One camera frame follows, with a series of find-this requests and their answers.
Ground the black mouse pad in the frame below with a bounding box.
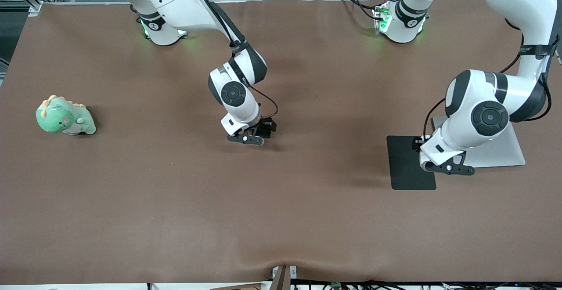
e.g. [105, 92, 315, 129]
[386, 135, 437, 191]

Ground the brown table cover mat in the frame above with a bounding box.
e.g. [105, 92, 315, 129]
[0, 0, 562, 284]

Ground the silver closed laptop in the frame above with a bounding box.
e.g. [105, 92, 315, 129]
[432, 116, 526, 168]

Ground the green dinosaur plush toy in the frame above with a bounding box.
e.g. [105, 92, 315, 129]
[36, 95, 97, 136]

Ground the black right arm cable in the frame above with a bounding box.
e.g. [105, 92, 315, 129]
[187, 0, 279, 119]

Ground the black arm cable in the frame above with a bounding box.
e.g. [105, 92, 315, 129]
[422, 18, 560, 139]
[187, 0, 279, 119]

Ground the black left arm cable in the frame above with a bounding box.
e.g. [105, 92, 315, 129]
[422, 18, 560, 139]

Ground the camera post with silver bracket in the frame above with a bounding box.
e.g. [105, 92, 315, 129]
[271, 265, 298, 290]

